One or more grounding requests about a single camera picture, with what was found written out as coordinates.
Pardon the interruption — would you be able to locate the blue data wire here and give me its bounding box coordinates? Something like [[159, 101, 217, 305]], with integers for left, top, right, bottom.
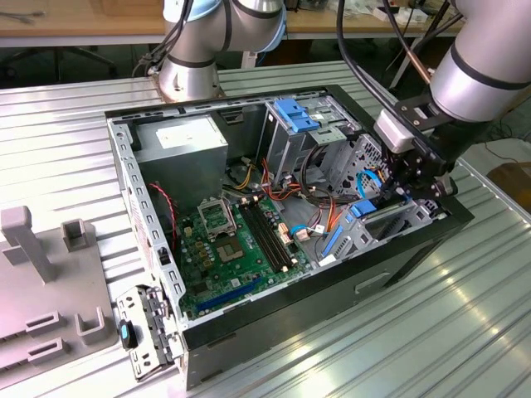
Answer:
[[289, 167, 391, 241]]

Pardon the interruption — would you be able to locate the orange red power wire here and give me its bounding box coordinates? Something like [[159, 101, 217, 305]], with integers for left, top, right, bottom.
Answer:
[[319, 182, 362, 240]]

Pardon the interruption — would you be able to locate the grey metal disk bay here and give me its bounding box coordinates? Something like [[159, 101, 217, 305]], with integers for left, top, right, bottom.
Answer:
[[319, 184, 451, 267]]

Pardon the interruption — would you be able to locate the brown cardboard box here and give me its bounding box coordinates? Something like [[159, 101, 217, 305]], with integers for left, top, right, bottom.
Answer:
[[487, 163, 531, 201]]

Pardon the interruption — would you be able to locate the grey metal drive cage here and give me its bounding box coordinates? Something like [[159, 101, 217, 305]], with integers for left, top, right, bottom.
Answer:
[[256, 97, 364, 186]]

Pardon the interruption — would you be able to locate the small white box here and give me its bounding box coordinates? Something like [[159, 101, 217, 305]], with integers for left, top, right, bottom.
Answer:
[[396, 8, 429, 25]]

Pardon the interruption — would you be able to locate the black RAM slot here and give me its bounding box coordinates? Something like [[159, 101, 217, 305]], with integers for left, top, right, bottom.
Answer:
[[245, 202, 285, 272], [256, 200, 296, 268], [239, 203, 280, 274], [251, 201, 290, 269]]

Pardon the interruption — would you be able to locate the wooden top desk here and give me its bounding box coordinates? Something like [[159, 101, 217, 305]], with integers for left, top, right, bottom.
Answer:
[[285, 0, 465, 90], [0, 0, 167, 49]]

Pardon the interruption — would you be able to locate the black PC case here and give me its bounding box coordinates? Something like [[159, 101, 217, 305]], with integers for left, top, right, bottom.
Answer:
[[103, 84, 476, 391]]

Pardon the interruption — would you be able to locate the metal socket cover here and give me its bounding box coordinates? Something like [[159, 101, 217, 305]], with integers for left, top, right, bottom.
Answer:
[[197, 198, 238, 240]]

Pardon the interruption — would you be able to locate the blue expansion slot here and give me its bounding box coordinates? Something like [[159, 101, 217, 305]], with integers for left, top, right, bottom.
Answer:
[[196, 276, 264, 315]]

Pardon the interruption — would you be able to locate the green motherboard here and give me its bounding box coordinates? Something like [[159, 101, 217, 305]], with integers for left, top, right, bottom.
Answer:
[[176, 194, 317, 321]]

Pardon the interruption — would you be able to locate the grey power supply unit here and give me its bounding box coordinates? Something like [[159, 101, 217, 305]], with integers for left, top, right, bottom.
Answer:
[[133, 114, 230, 216]]

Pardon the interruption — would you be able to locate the blue black latch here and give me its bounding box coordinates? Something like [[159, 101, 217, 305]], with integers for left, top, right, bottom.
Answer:
[[118, 318, 140, 350]]

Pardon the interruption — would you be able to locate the grey parts rack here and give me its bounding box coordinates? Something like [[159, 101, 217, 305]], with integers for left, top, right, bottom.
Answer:
[[0, 205, 121, 381]]

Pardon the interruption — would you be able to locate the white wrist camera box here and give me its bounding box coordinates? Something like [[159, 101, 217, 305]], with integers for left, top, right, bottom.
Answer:
[[374, 109, 417, 155]]

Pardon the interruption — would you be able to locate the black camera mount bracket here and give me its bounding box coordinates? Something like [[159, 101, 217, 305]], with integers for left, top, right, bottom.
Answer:
[[392, 98, 453, 133]]

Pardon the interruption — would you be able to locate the thick black wire bundle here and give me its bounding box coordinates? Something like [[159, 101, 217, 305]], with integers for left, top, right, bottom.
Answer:
[[299, 147, 338, 216]]

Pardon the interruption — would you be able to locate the blue plastic drive bracket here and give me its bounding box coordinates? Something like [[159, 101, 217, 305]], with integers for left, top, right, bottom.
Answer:
[[273, 98, 325, 134]]

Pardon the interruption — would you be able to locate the multicolour supply wire bundle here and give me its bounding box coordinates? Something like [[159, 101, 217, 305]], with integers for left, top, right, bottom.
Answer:
[[223, 156, 320, 208]]

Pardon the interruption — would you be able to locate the red black twisted wire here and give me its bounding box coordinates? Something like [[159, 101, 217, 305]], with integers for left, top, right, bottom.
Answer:
[[146, 182, 183, 255]]

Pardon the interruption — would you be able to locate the hanging cable bundle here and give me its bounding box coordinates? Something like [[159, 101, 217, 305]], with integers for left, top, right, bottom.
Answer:
[[132, 0, 192, 79]]

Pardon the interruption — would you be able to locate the grey slot cover bracket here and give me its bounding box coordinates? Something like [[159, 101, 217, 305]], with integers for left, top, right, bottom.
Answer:
[[114, 284, 186, 383]]

